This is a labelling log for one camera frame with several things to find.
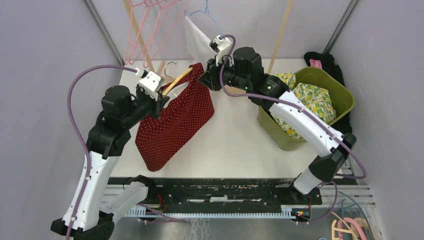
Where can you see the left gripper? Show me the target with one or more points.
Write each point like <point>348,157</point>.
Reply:
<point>158,104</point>

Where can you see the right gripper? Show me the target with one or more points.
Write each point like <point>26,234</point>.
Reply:
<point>211,77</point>

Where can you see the red polka dot skirt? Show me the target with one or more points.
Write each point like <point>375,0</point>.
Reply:
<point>190,107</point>

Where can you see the white garment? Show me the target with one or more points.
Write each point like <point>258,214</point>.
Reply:
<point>197,43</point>

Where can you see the lemon print skirt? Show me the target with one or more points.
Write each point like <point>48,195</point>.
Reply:
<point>315,98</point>

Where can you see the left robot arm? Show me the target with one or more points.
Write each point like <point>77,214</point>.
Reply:
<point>87,217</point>

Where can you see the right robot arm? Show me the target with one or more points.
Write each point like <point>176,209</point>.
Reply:
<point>243,70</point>

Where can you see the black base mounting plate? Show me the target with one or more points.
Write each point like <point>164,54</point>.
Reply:
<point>227,195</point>

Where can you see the pink garment in corner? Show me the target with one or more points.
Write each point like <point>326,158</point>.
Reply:
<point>316,63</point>

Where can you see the black garment behind basket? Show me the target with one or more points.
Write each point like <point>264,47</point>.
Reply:
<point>328,65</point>

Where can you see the olive green plastic basket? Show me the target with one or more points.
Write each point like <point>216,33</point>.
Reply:
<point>284,135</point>

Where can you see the pile of spare hangers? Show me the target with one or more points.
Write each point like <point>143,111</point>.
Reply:
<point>352,222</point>

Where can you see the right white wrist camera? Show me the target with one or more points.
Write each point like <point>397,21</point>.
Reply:
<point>222,46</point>

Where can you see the left aluminium frame post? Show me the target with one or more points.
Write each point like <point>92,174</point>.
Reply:
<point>103,31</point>

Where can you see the aluminium frame post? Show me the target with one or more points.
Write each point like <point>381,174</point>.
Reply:
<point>348,12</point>
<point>103,31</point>

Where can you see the right aluminium frame post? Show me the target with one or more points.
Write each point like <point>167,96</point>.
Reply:
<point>348,12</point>

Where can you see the white slotted cable duct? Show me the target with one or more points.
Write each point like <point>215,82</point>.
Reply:
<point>142,212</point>

